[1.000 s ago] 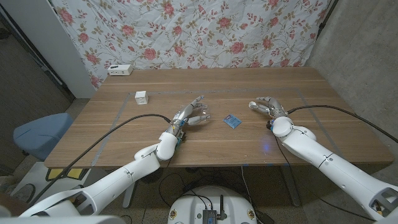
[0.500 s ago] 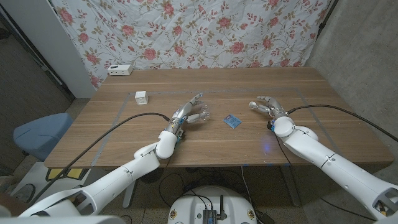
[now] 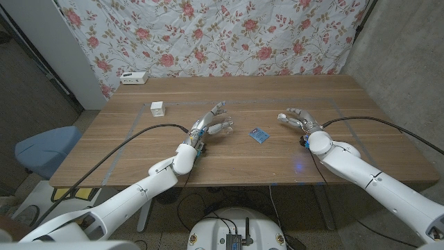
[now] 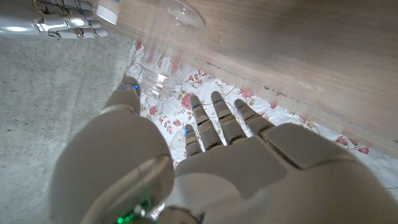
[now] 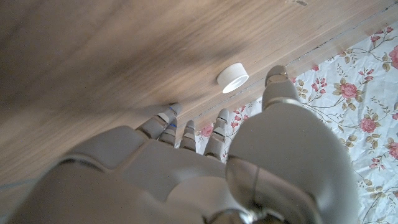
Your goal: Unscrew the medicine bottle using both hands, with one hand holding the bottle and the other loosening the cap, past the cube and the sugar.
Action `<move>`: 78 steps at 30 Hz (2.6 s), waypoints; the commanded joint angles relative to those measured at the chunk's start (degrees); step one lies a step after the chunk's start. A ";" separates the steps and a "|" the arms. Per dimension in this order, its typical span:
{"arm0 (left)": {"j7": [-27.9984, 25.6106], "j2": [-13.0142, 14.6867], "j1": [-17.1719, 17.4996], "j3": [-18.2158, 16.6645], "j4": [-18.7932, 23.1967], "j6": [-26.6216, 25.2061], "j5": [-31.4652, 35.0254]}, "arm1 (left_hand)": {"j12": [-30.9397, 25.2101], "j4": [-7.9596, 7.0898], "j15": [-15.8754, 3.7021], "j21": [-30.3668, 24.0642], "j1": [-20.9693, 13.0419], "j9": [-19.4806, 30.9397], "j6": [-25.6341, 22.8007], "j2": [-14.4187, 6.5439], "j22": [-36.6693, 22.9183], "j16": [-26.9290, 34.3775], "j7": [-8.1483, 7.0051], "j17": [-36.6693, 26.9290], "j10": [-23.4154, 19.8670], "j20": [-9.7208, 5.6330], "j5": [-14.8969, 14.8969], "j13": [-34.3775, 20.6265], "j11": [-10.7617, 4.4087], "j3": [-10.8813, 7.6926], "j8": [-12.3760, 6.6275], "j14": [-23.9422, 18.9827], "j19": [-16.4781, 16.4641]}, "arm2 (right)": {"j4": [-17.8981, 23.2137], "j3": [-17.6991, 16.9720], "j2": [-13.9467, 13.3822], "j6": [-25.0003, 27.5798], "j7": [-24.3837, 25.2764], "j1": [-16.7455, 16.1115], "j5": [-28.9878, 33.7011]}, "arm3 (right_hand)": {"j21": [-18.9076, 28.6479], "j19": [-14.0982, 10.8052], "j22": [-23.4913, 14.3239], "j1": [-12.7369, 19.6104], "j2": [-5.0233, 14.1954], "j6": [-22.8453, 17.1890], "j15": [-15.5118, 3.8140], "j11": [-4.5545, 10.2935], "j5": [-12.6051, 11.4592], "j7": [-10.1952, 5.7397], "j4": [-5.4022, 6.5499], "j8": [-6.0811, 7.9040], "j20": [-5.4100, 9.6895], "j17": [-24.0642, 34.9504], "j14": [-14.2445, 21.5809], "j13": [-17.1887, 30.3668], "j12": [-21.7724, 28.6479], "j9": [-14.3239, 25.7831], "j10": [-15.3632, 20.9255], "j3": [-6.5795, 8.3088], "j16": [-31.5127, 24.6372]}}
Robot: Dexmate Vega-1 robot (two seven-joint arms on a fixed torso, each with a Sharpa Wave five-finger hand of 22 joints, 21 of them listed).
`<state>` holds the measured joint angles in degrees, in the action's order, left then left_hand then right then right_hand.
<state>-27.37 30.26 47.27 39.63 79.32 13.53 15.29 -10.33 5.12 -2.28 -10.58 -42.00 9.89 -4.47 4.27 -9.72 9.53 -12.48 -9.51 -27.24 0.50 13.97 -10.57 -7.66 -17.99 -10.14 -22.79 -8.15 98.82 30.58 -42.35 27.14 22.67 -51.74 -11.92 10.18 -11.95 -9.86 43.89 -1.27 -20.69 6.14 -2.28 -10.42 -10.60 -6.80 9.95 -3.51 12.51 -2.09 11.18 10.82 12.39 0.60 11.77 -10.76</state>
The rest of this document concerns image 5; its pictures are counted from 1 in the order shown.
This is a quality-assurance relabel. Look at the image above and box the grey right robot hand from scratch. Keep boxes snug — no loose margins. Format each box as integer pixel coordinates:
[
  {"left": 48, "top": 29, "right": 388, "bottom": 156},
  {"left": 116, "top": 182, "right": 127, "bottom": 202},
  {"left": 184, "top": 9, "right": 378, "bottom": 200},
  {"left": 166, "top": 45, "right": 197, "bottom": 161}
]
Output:
[{"left": 6, "top": 64, "right": 360, "bottom": 224}]

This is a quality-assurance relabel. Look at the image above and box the floral backdrop cloth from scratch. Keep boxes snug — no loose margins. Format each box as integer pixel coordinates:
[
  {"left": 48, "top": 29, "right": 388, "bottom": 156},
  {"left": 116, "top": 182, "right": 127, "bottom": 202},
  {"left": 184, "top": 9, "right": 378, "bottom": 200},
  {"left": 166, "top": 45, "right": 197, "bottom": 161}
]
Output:
[{"left": 192, "top": 21, "right": 398, "bottom": 224}]

